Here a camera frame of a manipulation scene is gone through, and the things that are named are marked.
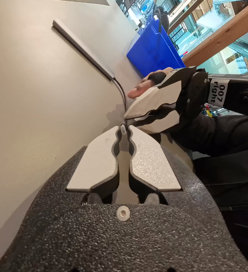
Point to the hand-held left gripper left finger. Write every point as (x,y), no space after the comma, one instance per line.
(94,163)

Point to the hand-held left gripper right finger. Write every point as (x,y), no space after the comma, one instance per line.
(153,165)

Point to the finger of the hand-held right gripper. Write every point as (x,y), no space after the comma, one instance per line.
(164,122)
(149,99)

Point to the grey usb hub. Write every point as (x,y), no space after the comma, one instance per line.
(81,47)

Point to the person's right forearm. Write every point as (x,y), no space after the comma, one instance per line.
(221,131)

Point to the person's right hand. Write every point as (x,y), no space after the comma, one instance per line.
(142,87)

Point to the blue plastic bin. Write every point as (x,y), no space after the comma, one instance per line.
(153,48)

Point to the wooden ceiling beam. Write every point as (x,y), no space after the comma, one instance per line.
(190,16)

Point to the black fabric item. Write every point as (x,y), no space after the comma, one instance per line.
(163,17)

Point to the wooden post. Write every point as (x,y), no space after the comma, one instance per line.
(221,36)

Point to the silver ventilation duct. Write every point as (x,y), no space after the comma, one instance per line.
(247,52)

